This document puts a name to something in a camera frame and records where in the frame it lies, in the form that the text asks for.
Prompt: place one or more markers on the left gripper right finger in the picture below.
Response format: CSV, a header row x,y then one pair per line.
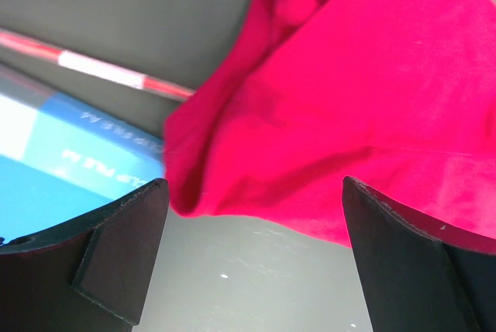
x,y
418,273

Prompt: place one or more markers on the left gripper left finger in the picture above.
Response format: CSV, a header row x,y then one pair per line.
x,y
90,273

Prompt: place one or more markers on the pink red t shirt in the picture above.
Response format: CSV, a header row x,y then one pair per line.
x,y
399,94

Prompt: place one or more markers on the blue paper folder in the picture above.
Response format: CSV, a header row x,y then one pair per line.
x,y
61,158

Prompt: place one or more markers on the red pen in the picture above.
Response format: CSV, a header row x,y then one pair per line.
x,y
93,67

